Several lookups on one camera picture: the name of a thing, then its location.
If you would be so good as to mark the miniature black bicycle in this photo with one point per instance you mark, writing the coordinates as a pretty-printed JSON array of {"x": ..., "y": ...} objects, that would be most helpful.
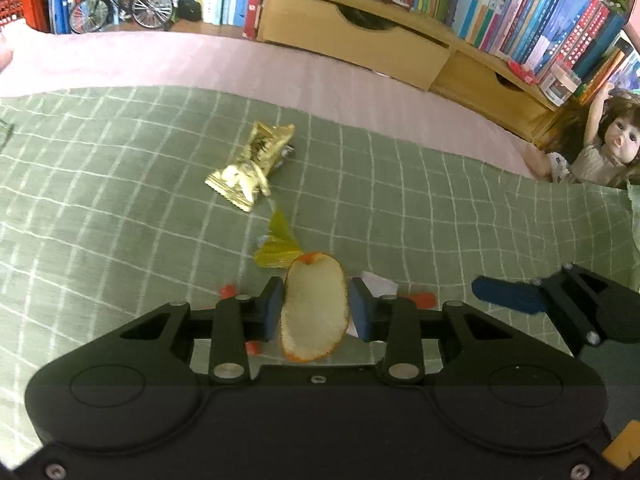
[{"x": 93, "y": 15}]

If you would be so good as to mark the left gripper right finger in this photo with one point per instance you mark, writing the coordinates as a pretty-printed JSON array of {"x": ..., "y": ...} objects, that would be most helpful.
[{"x": 399, "y": 323}]

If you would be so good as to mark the green checked cloth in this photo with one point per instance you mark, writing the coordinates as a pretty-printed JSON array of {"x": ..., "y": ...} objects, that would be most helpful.
[{"x": 105, "y": 215}]

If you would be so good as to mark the small red scrap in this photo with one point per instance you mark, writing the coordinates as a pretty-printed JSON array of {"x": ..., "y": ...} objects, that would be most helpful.
[{"x": 227, "y": 291}]

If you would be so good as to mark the pink tablecloth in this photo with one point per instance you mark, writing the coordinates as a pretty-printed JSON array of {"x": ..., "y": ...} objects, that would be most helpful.
[{"x": 34, "y": 62}]

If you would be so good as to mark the row of books on shelf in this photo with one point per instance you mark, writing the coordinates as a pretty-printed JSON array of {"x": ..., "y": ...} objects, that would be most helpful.
[{"x": 565, "y": 47}]

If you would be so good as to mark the gold snack packet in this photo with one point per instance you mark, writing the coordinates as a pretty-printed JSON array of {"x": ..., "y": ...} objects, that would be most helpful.
[{"x": 247, "y": 176}]

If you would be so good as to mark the doll with brown hair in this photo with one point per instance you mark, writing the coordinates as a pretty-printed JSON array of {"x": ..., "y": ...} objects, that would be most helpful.
[{"x": 601, "y": 143}]

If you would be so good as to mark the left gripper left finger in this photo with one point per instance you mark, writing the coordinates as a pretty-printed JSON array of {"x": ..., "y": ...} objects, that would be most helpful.
[{"x": 233, "y": 322}]

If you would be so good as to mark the pink striped candy wrapper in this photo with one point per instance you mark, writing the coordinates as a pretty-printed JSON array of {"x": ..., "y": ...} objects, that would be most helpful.
[{"x": 377, "y": 284}]

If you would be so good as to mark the wooden drawer shelf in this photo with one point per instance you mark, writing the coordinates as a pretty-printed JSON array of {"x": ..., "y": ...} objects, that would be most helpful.
[{"x": 413, "y": 49}]

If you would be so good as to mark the small crumpled gold wrapper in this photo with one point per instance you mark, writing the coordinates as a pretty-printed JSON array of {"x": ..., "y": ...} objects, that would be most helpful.
[{"x": 279, "y": 247}]

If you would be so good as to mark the red wrapper piece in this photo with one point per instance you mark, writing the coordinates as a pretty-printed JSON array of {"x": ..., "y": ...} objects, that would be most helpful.
[{"x": 423, "y": 300}]

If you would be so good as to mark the apple slice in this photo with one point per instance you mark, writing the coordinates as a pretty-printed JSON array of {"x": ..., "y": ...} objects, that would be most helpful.
[{"x": 315, "y": 313}]

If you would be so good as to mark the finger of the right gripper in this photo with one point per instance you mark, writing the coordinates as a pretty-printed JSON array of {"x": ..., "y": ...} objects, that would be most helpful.
[{"x": 522, "y": 297}]

